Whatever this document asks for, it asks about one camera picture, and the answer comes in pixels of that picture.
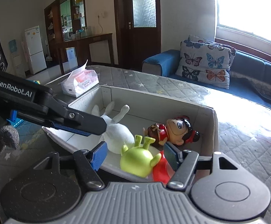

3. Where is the red crab toy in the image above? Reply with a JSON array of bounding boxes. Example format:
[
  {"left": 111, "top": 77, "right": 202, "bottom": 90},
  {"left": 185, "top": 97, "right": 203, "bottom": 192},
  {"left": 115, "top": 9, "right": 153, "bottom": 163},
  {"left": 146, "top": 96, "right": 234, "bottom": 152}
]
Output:
[{"left": 152, "top": 151, "right": 175, "bottom": 185}]

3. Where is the green alien toy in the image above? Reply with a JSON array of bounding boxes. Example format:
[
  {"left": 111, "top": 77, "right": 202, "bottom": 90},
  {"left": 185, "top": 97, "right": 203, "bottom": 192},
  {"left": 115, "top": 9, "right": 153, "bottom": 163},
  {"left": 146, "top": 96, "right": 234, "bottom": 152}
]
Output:
[{"left": 120, "top": 135, "right": 161, "bottom": 178}]

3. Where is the red dressed doll figure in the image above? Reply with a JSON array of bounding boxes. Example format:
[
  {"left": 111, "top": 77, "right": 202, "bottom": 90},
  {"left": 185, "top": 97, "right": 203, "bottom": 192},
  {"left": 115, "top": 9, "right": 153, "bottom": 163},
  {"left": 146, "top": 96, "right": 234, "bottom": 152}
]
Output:
[{"left": 143, "top": 116, "right": 200, "bottom": 148}]

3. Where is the white plush rabbit toy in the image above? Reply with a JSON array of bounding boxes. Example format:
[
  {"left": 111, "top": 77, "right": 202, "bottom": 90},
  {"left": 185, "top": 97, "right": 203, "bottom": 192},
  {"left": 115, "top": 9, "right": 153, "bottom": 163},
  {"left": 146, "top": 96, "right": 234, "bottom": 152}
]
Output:
[{"left": 91, "top": 101, "right": 134, "bottom": 154}]

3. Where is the tissue pack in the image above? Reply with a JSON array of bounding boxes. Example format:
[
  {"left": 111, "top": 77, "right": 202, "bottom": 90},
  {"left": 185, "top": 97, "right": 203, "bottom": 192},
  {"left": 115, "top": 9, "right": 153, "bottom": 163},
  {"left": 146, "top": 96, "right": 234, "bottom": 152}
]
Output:
[{"left": 61, "top": 61, "right": 99, "bottom": 98}]

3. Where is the dark cardboard storage box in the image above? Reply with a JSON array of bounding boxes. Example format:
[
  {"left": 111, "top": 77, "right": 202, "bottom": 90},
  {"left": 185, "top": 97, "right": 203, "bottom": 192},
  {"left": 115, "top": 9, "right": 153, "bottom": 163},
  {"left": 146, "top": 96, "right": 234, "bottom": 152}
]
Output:
[{"left": 42, "top": 84, "right": 220, "bottom": 183}]

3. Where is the white refrigerator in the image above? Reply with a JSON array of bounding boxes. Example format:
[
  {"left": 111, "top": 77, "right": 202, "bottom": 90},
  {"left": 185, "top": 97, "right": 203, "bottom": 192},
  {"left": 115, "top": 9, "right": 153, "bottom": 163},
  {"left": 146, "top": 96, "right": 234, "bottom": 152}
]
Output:
[{"left": 24, "top": 26, "right": 47, "bottom": 75}]

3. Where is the dark wooden cabinet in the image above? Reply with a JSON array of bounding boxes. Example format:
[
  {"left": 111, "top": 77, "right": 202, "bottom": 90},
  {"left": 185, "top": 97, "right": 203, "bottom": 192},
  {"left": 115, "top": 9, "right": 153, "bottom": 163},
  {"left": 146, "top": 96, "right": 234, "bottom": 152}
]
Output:
[{"left": 44, "top": 0, "right": 115, "bottom": 75}]

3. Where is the butterfly print pillow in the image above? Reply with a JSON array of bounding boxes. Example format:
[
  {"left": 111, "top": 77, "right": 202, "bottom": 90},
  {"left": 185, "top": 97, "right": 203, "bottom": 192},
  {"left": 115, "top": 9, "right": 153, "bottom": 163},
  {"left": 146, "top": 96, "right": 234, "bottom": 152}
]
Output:
[{"left": 175, "top": 36, "right": 237, "bottom": 89}]

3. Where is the blue sofa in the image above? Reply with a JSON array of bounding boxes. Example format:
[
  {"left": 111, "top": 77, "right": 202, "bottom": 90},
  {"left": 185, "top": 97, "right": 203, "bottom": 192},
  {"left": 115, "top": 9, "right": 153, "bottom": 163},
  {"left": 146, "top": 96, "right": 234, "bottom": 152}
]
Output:
[{"left": 142, "top": 50, "right": 271, "bottom": 109}]

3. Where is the dark wooden door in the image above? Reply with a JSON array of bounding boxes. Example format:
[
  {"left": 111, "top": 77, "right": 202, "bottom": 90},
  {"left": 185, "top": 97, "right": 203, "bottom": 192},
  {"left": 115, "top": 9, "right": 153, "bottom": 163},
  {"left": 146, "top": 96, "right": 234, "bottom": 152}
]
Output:
[{"left": 114, "top": 0, "right": 161, "bottom": 70}]

